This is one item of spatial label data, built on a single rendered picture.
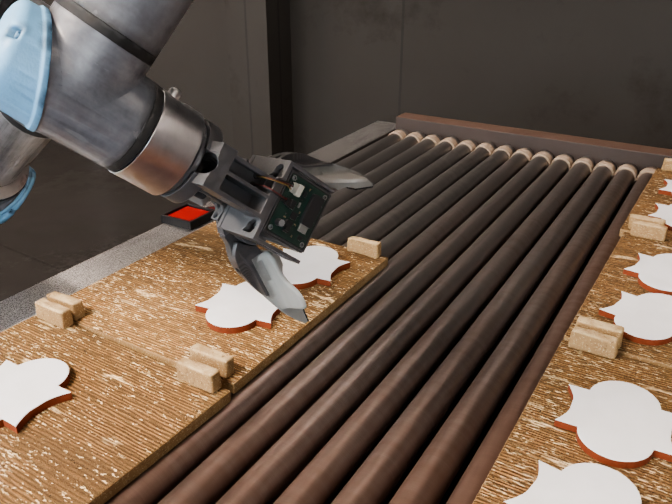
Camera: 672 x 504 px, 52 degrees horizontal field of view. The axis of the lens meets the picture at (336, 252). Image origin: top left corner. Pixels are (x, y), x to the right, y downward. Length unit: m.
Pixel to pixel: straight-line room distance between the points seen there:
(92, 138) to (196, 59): 4.17
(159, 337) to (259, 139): 3.25
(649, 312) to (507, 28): 2.55
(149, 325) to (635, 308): 0.68
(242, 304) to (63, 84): 0.56
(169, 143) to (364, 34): 3.35
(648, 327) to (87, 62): 0.79
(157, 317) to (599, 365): 0.59
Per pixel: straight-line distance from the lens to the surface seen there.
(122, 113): 0.51
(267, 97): 4.04
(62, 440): 0.82
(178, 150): 0.53
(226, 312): 0.98
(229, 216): 0.59
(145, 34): 0.50
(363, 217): 1.35
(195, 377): 0.84
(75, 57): 0.50
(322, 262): 1.10
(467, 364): 0.93
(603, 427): 0.82
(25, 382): 0.91
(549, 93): 3.44
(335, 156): 1.73
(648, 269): 1.19
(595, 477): 0.75
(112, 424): 0.82
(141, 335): 0.97
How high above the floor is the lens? 1.44
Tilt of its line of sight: 25 degrees down
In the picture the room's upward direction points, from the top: straight up
